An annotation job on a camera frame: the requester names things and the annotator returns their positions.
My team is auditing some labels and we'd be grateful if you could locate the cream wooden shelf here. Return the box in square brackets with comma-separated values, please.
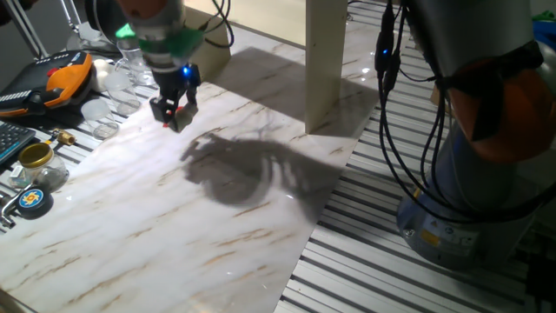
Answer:
[184, 0, 348, 135]

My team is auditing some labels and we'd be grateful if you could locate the frosted plastic cup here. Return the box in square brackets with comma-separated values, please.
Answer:
[103, 71, 142, 117]
[80, 98, 120, 141]

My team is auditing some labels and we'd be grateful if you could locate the clear drinking glass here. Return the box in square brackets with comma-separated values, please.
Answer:
[116, 37, 157, 87]

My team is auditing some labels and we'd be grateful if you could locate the grey spool holder base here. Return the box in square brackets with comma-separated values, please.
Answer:
[65, 23, 121, 56]

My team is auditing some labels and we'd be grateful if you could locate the glass jar gold lid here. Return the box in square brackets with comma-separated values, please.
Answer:
[17, 142, 70, 192]

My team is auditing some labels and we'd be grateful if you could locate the black orange teach pendant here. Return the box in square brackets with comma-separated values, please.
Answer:
[0, 50, 96, 118]

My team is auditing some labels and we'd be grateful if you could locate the white rounded plastic object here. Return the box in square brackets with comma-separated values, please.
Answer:
[91, 58, 113, 93]

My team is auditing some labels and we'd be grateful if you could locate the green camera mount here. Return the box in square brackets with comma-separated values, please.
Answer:
[115, 23, 205, 60]

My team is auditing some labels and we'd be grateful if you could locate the black keyboard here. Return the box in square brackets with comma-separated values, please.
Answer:
[0, 120, 36, 166]

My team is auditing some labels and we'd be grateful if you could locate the dark sleeved forearm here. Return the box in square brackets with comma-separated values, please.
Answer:
[0, 0, 36, 25]

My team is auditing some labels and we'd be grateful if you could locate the marble pattern board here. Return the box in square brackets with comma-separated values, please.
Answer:
[0, 19, 409, 313]

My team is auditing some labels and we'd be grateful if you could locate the brass pipe fitting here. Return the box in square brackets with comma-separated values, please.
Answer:
[50, 128, 77, 147]

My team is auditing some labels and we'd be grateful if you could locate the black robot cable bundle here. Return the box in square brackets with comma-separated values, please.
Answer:
[202, 0, 556, 223]

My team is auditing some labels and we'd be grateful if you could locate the small clear plastic packet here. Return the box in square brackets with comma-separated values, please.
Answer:
[7, 164, 27, 190]

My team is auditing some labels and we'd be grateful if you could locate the black filament spool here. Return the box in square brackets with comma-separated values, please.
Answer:
[84, 0, 128, 43]

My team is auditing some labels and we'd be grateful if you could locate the blue bag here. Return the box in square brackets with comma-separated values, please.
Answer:
[532, 10, 556, 49]

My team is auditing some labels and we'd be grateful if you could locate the thin metal stand rod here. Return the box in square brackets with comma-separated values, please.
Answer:
[58, 0, 88, 49]

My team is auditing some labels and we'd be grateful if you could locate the aluminium profile post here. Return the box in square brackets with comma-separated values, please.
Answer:
[6, 0, 49, 60]

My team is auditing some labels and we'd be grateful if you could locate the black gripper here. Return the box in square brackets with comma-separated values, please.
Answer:
[149, 63, 202, 131]

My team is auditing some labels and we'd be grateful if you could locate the black puck blue logo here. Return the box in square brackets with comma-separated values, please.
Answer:
[16, 186, 55, 220]

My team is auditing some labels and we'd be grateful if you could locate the white valve red handle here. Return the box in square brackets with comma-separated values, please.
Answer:
[162, 103, 199, 134]

